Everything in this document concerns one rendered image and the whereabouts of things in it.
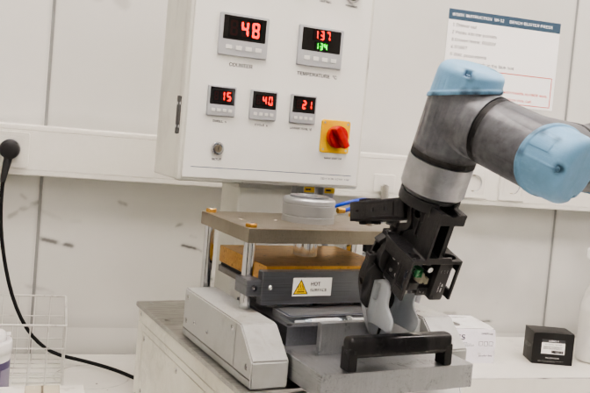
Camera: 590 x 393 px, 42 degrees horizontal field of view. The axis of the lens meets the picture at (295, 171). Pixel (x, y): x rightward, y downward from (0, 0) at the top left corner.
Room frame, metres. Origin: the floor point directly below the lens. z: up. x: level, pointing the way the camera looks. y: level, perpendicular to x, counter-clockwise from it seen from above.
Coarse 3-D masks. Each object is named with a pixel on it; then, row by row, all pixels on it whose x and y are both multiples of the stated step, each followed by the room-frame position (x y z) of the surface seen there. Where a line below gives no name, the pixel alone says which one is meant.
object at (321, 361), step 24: (336, 336) 0.95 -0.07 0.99; (288, 360) 0.93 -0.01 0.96; (312, 360) 0.91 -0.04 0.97; (336, 360) 0.92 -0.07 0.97; (360, 360) 0.93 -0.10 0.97; (384, 360) 0.94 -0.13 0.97; (408, 360) 0.95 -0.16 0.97; (432, 360) 0.96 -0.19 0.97; (456, 360) 0.97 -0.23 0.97; (312, 384) 0.88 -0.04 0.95; (336, 384) 0.87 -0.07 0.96; (360, 384) 0.88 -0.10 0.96; (384, 384) 0.90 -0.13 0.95; (408, 384) 0.92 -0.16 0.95; (432, 384) 0.93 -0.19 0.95; (456, 384) 0.95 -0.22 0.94
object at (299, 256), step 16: (224, 256) 1.16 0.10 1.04; (240, 256) 1.11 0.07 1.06; (256, 256) 1.10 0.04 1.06; (272, 256) 1.11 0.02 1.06; (288, 256) 1.12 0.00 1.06; (304, 256) 1.13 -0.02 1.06; (320, 256) 1.15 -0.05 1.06; (336, 256) 1.16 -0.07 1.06; (352, 256) 1.17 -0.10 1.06; (224, 272) 1.15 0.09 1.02; (240, 272) 1.11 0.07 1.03; (256, 272) 1.05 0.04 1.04
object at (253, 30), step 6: (234, 18) 1.21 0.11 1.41; (240, 18) 1.22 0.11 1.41; (234, 24) 1.21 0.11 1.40; (240, 24) 1.22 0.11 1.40; (246, 24) 1.22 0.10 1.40; (252, 24) 1.23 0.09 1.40; (258, 24) 1.23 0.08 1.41; (228, 30) 1.21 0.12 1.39; (234, 30) 1.21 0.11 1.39; (240, 30) 1.22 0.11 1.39; (246, 30) 1.22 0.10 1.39; (252, 30) 1.23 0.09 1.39; (258, 30) 1.23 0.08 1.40; (228, 36) 1.21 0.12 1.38; (234, 36) 1.21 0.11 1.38; (240, 36) 1.22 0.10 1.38; (246, 36) 1.22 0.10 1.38; (252, 36) 1.23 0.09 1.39; (258, 36) 1.23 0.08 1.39
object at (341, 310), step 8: (344, 304) 1.08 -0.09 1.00; (352, 304) 1.08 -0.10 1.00; (360, 304) 1.09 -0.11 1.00; (288, 312) 1.00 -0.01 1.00; (296, 312) 1.01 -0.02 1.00; (304, 312) 1.01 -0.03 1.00; (312, 312) 1.01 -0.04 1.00; (320, 312) 1.02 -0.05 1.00; (328, 312) 1.02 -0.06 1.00; (336, 312) 1.03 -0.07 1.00; (344, 312) 1.03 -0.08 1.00; (352, 312) 1.03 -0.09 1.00; (360, 312) 1.04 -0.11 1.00
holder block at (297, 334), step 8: (264, 312) 1.03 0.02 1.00; (272, 320) 1.00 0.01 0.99; (280, 320) 0.99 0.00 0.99; (280, 328) 0.98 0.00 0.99; (288, 328) 0.96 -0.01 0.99; (296, 328) 0.97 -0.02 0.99; (304, 328) 0.98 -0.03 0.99; (312, 328) 0.98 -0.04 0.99; (288, 336) 0.97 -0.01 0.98; (296, 336) 0.97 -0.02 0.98; (304, 336) 0.98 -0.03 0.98; (312, 336) 0.98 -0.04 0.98; (288, 344) 0.97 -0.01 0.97; (296, 344) 0.97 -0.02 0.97; (304, 344) 0.98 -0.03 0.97; (312, 344) 0.98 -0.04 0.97
